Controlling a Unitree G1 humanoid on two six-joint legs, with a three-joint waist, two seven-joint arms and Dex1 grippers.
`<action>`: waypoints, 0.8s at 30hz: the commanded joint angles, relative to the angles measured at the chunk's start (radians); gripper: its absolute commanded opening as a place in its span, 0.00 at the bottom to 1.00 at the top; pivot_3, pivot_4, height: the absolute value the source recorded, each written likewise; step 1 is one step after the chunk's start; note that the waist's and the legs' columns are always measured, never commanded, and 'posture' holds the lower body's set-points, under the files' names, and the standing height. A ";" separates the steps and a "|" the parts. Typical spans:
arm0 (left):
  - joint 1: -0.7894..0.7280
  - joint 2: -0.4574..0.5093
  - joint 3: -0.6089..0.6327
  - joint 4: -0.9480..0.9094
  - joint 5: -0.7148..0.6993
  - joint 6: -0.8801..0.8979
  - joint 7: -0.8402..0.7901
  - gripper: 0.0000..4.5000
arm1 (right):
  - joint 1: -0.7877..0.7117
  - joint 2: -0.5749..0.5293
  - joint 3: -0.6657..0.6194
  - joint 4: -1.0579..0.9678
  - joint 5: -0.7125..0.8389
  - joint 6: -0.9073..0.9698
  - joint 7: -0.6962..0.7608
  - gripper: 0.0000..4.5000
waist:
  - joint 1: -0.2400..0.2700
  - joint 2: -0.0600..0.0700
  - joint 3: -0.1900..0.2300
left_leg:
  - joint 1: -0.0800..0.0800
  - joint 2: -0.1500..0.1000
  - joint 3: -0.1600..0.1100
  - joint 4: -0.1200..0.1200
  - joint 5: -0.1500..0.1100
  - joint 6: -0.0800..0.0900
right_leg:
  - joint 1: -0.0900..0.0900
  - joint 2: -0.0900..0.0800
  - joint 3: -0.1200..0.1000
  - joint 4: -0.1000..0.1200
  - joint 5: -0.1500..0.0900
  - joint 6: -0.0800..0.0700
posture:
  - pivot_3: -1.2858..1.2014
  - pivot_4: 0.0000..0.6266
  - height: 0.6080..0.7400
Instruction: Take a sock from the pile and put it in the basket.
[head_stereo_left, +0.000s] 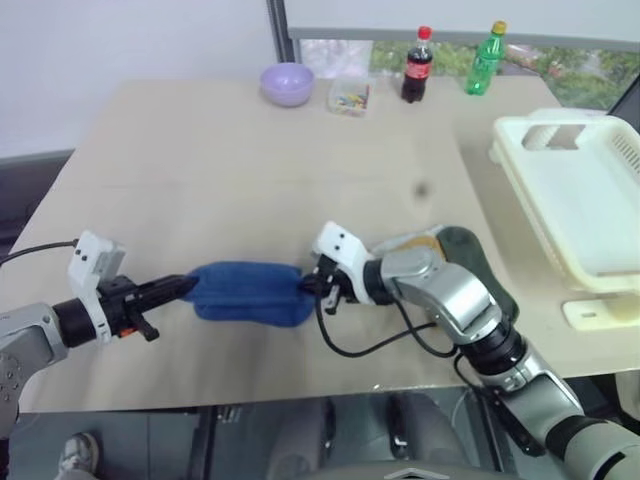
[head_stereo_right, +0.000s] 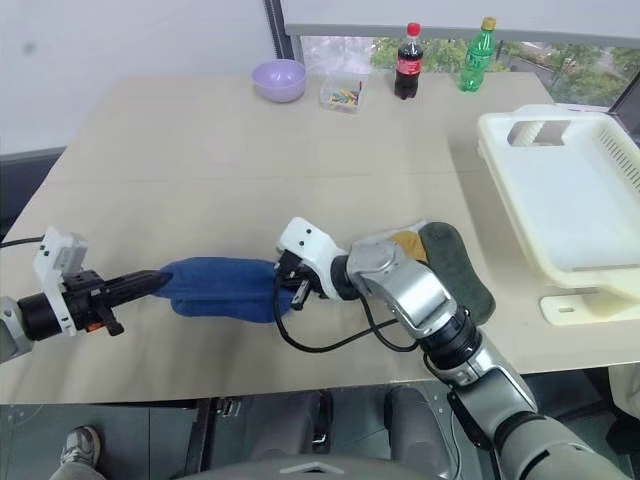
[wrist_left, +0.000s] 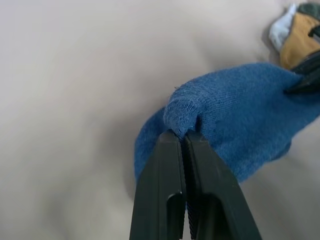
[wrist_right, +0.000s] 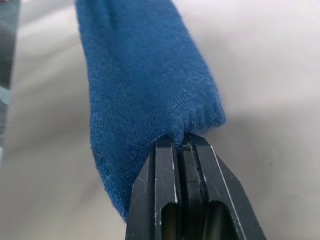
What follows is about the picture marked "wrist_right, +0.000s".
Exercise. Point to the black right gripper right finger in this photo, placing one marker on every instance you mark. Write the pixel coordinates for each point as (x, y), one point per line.
(220, 190)

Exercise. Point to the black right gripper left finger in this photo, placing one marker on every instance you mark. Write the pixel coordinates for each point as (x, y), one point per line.
(155, 190)

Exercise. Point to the blue sock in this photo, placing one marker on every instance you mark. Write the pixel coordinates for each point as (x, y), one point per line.
(140, 82)

